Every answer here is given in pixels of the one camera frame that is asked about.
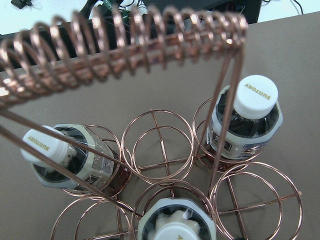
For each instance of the copper wire bottle rack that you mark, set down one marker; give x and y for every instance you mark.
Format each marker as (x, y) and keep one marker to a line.
(53, 58)

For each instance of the tea bottle back right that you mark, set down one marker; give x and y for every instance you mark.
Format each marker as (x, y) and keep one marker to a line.
(255, 118)

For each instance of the tea bottle back left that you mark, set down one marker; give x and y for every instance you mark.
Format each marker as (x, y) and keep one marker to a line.
(96, 170)

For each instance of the tea bottle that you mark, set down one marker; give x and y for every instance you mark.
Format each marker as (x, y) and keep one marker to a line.
(176, 219)
(255, 118)
(96, 170)

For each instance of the tea bottle front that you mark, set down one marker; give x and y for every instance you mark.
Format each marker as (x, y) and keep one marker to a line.
(176, 219)

